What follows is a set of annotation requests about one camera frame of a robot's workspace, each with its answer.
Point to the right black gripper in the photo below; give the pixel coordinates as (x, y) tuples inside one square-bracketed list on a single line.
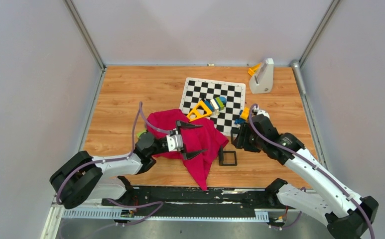
[(241, 142)]

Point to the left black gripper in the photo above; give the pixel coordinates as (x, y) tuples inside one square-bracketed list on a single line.
[(190, 155)]

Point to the magenta red garment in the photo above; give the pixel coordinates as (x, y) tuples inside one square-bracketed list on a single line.
[(206, 137)]

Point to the black frame box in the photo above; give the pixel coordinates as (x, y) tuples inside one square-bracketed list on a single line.
[(227, 157)]

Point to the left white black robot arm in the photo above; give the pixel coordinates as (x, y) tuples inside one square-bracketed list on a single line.
[(85, 177)]

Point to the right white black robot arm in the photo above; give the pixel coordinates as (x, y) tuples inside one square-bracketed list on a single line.
[(345, 213)]

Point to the yellow triangle block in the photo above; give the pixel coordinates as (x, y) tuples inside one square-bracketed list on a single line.
[(201, 110)]

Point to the black white chessboard mat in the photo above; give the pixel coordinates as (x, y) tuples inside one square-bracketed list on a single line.
[(196, 89)]

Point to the green rectangular block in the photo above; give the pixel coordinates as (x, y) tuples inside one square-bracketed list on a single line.
[(140, 134)]

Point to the white metronome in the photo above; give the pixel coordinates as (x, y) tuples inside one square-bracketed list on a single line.
[(262, 81)]

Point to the yellow toy behind metronome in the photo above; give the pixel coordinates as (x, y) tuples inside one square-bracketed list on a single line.
[(252, 70)]

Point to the grey metal pipe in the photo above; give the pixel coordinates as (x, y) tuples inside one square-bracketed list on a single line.
[(296, 68)]

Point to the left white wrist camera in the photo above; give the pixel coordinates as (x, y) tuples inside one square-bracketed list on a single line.
[(175, 142)]

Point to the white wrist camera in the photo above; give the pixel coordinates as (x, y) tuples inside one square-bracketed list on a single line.
[(261, 112), (175, 142)]

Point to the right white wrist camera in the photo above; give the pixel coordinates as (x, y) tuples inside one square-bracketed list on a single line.
[(261, 112)]

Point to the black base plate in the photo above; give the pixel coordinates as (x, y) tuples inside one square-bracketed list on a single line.
[(192, 202)]

